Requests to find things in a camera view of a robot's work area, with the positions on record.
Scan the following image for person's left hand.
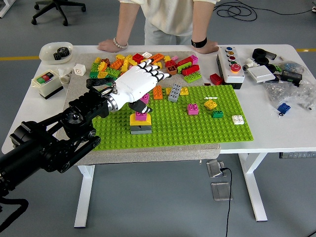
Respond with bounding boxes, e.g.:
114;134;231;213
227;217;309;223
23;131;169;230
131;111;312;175
196;39;220;54

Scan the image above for person's right hand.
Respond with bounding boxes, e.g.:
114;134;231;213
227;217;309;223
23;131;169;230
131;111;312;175
98;39;119;53

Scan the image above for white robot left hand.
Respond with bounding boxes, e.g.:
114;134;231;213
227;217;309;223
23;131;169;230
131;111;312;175
111;58;171;115

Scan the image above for yellow curved brick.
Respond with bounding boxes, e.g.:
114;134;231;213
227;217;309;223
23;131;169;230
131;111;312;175
129;115;152;126

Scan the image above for orange brick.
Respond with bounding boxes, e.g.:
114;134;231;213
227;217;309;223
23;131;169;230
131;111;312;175
110;58;124;70
149;53;165;64
153;85;163;100

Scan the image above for red long brick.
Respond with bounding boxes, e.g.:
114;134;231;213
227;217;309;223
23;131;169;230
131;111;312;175
182;64;200;77
177;56;195;67

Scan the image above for grey long brick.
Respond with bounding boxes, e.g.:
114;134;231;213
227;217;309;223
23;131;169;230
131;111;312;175
168;83;182;103

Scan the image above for grey sloped brick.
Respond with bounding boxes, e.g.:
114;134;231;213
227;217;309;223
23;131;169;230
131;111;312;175
130;124;153;135

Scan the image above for green baseplate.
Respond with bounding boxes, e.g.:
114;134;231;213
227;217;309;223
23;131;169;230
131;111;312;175
88;84;254;151

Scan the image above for blue brick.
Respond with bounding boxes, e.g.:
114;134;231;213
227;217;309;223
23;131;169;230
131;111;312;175
277;103;291;115

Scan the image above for black wristwatch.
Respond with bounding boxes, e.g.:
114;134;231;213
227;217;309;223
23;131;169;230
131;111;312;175
191;36;208;49

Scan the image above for white cube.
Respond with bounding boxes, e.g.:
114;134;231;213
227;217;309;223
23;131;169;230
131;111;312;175
73;63;87;77

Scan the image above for push-button control box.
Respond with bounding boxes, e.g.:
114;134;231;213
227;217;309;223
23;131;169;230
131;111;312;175
216;45;246;90

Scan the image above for white pipe fitting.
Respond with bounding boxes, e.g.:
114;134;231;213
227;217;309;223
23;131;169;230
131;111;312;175
242;57;260;73

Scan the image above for black gear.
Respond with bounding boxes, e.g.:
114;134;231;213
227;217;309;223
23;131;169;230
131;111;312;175
53;46;73;61

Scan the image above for person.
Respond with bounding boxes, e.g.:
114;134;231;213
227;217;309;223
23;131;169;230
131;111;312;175
119;0;220;45

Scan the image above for white tube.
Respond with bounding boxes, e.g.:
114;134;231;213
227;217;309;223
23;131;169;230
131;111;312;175
58;68;74;84

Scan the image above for white bowl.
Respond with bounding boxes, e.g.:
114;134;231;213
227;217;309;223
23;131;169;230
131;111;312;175
39;41;74;65

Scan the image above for black office chair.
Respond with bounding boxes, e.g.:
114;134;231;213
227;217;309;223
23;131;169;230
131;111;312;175
31;0;87;27

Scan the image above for grey-brown mat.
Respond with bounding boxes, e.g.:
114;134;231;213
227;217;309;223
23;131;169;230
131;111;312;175
55;51;221;166

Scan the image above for clear bag blue parts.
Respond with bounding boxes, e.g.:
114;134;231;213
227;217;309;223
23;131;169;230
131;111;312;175
277;61;306;75

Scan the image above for clear bag of screws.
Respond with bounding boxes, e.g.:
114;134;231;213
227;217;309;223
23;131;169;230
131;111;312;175
264;79;316;112

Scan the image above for black power adapter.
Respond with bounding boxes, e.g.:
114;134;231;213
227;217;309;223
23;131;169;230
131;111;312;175
280;70;303;87

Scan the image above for white table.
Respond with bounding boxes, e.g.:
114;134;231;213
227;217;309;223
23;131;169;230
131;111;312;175
1;44;316;229

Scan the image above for white furniture leg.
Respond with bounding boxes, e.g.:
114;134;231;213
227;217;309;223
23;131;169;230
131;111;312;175
0;0;17;18

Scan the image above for metal floor socket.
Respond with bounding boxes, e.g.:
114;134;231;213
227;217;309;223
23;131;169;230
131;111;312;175
206;159;227;178
210;182;233;201

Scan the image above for table height control panel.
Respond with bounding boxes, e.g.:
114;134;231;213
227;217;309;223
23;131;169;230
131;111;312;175
279;152;316;159

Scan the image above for beaded bracelet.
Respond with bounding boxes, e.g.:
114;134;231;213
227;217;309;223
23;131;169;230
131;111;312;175
113;37;129;49

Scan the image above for black floor cable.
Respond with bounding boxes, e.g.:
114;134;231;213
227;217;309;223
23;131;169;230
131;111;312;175
213;0;316;22

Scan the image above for white switch plate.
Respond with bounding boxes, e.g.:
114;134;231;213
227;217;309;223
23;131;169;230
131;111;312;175
246;65;277;84

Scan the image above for white switch box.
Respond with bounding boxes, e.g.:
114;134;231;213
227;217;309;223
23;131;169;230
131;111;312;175
31;69;64;100

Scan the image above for black power cord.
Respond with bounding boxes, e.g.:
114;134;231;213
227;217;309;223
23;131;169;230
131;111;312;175
219;167;234;237

